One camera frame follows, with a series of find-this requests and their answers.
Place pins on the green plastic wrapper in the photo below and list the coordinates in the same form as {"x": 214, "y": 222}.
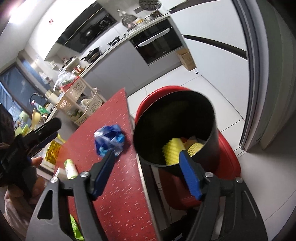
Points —
{"x": 76, "y": 228}

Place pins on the red chair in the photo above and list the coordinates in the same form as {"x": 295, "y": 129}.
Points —
{"x": 226, "y": 157}

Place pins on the black kitchen faucet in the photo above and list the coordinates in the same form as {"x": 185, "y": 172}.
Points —
{"x": 37, "y": 95}

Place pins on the gas stove burner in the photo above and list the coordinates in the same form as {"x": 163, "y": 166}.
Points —
{"x": 113, "y": 41}

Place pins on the sliding door frame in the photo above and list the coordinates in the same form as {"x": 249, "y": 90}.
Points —
{"x": 266, "y": 69}

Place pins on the white plastic bag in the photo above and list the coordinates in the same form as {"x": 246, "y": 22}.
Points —
{"x": 63, "y": 77}

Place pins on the white bottle green cap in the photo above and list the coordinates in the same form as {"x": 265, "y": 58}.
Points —
{"x": 70, "y": 168}

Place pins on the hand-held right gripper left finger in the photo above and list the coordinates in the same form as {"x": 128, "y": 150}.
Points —
{"x": 103, "y": 176}

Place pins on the gold foil bag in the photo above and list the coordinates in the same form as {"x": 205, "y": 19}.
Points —
{"x": 53, "y": 151}

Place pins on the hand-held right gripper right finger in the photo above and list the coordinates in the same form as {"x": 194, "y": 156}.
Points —
{"x": 189, "y": 173}

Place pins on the blue crumpled plastic bag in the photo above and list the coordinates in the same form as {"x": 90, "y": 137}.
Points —
{"x": 108, "y": 139}

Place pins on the beige perforated storage cart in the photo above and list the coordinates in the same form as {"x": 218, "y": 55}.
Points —
{"x": 78, "y": 99}

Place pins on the red basket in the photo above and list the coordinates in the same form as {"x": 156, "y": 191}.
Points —
{"x": 69, "y": 84}

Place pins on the red wall decal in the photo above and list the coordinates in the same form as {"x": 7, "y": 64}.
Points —
{"x": 51, "y": 21}

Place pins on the person's left forearm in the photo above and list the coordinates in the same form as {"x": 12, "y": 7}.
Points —
{"x": 16, "y": 208}

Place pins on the round metal plate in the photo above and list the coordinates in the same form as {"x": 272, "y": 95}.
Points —
{"x": 128, "y": 20}

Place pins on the white refrigerator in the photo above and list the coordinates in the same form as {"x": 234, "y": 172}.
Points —
{"x": 212, "y": 27}

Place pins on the cardboard box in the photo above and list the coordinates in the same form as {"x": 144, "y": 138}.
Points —
{"x": 186, "y": 59}

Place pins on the black wok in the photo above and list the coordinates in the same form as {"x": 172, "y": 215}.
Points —
{"x": 91, "y": 54}

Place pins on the black range hood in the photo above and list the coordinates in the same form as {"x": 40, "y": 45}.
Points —
{"x": 87, "y": 30}

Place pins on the person's left hand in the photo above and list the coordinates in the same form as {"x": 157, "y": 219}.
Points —
{"x": 39, "y": 185}

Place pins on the black trash bin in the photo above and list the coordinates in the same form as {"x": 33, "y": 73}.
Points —
{"x": 175, "y": 115}

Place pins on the yellow foam fruit net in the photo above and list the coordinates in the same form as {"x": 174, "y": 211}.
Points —
{"x": 172, "y": 150}

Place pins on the black round steamer rack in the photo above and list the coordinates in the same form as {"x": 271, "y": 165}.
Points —
{"x": 150, "y": 3}

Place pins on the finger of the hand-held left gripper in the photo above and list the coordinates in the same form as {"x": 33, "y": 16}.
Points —
{"x": 48, "y": 127}
{"x": 42, "y": 144}

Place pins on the black built-in oven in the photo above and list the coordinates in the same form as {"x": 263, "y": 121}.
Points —
{"x": 157, "y": 44}

